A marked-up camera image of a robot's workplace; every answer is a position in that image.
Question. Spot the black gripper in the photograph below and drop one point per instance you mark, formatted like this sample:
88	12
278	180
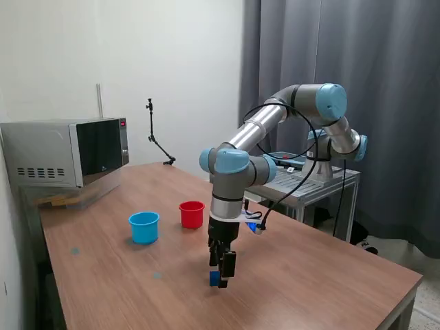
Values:
223	232

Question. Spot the blue cube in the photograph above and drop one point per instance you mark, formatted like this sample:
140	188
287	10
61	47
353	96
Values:
214	278

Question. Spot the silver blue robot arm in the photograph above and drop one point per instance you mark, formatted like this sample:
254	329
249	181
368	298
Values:
254	137

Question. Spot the red plastic bin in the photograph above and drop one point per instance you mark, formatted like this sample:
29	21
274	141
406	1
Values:
191	216

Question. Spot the blue plastic bin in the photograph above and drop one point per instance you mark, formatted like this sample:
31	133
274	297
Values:
144	228

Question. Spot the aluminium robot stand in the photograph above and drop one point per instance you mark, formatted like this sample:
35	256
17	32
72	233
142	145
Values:
309	189

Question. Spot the blue teach pendant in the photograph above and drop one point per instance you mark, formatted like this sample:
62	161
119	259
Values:
292	159

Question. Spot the black white shoes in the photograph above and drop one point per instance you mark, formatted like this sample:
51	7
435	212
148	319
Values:
362	237

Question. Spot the grey round sticker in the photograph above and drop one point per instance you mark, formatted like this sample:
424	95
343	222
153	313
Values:
75	251

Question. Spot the wooden block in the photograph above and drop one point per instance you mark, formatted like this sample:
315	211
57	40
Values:
56	201

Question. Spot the silver microwave oven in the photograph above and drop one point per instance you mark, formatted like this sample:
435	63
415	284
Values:
41	148

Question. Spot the grey curtain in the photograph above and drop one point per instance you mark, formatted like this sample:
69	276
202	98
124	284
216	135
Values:
405	137

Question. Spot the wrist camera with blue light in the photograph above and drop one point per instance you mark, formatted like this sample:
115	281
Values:
257	227

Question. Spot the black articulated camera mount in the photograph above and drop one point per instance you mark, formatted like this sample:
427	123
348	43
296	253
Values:
151	127

